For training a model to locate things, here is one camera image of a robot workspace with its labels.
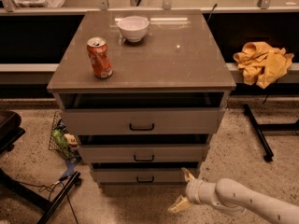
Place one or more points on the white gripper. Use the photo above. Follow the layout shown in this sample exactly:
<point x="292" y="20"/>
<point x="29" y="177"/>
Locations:
<point x="192" y="190"/>

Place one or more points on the grey bottom drawer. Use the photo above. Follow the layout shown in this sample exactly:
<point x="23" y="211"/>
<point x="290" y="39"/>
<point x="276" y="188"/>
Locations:
<point x="142" y="173"/>

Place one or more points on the grey drawer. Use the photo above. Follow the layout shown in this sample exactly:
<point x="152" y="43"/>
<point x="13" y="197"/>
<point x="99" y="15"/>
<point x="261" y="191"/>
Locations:
<point x="143" y="148"/>
<point x="142" y="173"/>
<point x="144" y="113"/>

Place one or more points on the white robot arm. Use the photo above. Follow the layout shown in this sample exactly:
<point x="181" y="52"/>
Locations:
<point x="233" y="199"/>

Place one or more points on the grey top drawer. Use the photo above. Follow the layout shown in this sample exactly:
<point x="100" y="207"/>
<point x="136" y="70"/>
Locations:
<point x="144" y="113"/>

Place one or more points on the grey middle drawer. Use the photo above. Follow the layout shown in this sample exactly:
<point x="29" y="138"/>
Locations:
<point x="143" y="148"/>

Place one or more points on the grey drawer cabinet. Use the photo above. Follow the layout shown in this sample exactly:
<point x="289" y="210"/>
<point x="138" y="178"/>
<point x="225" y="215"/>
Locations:
<point x="178" y="54"/>

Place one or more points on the black metal stand right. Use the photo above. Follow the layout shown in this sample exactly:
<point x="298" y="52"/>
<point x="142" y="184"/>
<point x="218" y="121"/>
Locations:
<point x="261" y="128"/>

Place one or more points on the black metal stand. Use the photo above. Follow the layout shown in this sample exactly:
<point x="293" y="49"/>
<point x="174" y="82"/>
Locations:
<point x="261" y="128"/>
<point x="44" y="204"/>

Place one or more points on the blue tape strip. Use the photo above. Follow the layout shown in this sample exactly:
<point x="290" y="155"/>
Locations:
<point x="70" y="167"/>

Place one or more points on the yellow crumpled cloth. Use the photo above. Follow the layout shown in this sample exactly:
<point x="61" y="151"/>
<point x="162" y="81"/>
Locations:
<point x="261" y="64"/>

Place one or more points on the black metal stand left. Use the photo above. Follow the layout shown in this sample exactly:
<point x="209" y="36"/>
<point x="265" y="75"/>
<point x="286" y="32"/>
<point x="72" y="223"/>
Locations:
<point x="44" y="204"/>

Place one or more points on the orange soda can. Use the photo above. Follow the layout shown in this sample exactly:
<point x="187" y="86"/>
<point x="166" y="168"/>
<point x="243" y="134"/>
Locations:
<point x="97" y="52"/>

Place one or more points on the white ceramic bowl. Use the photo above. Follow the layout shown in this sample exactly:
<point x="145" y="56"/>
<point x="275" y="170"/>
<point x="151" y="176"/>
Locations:
<point x="133" y="28"/>

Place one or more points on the wire basket with items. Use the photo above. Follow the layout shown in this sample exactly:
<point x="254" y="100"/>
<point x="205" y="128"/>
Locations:
<point x="61" y="140"/>

